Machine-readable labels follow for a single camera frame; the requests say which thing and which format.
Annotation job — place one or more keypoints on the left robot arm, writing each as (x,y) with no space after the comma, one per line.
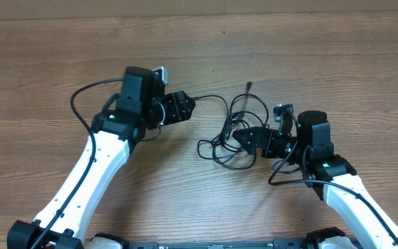
(141,105)

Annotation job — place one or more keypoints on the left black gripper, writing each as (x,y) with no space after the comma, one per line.
(177,106)

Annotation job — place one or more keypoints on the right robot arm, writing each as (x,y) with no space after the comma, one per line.
(305,140)

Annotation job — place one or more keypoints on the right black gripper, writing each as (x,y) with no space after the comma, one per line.
(267,133)

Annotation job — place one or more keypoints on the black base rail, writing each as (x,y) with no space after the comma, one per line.
(325,238)

